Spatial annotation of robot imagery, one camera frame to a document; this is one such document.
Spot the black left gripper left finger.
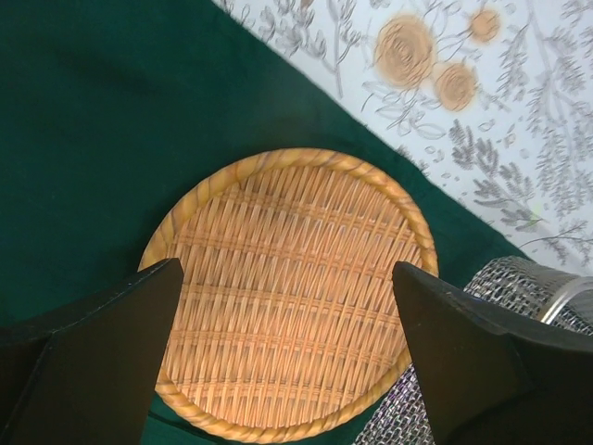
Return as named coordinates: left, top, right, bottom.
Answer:
left=1, top=259, right=183, bottom=444

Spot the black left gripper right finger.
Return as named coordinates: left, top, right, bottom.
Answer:
left=393, top=262, right=592, bottom=444

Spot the metal mesh instrument tray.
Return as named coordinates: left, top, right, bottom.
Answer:
left=355, top=256, right=592, bottom=444

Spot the round woven bamboo tray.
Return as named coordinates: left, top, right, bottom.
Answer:
left=140, top=148, right=438, bottom=444

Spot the green surgical cloth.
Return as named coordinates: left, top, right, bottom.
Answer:
left=0, top=0, right=529, bottom=445

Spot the floral patterned table mat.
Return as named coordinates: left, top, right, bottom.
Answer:
left=220, top=1, right=592, bottom=275

